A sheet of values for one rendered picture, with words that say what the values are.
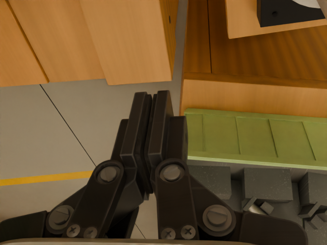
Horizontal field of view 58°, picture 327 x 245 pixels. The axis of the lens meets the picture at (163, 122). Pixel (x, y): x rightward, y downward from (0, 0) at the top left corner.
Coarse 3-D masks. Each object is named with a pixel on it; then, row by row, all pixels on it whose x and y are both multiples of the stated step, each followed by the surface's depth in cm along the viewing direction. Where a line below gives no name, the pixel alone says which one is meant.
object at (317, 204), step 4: (316, 204) 82; (320, 204) 82; (304, 208) 85; (308, 208) 83; (312, 208) 81; (316, 208) 81; (300, 212) 85; (304, 212) 83; (308, 212) 81; (312, 212) 81; (300, 216) 84; (304, 216) 82; (308, 216) 81
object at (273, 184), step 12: (252, 168) 86; (264, 168) 86; (252, 180) 85; (264, 180) 84; (276, 180) 84; (288, 180) 84; (252, 192) 83; (264, 192) 83; (276, 192) 83; (288, 192) 83; (276, 204) 87; (288, 204) 87; (276, 216) 86; (288, 216) 85
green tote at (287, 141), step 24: (192, 120) 76; (216, 120) 76; (240, 120) 77; (264, 120) 77; (288, 120) 77; (312, 120) 77; (192, 144) 70; (216, 144) 70; (240, 144) 70; (264, 144) 71; (288, 144) 71; (312, 144) 71; (312, 168) 67
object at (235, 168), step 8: (192, 160) 86; (200, 160) 86; (232, 168) 87; (240, 168) 87; (280, 168) 85; (288, 168) 85; (296, 168) 85; (232, 176) 90; (240, 176) 90; (296, 176) 87; (240, 184) 93
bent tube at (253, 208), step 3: (255, 204) 84; (252, 207) 82; (255, 207) 82; (258, 207) 83; (249, 210) 83; (252, 210) 82; (255, 210) 82; (258, 210) 82; (261, 210) 82; (258, 213) 82; (261, 213) 82; (264, 213) 82
